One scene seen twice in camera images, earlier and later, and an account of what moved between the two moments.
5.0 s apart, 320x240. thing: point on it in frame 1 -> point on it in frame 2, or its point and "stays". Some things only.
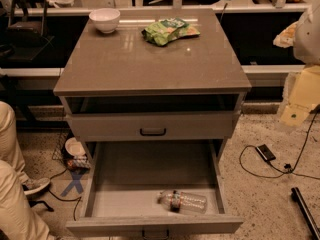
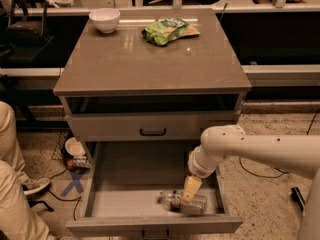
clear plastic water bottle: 180,201 stays
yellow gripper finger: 285,39 -> 200,166
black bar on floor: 297,197 stays
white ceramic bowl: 105,19 stays
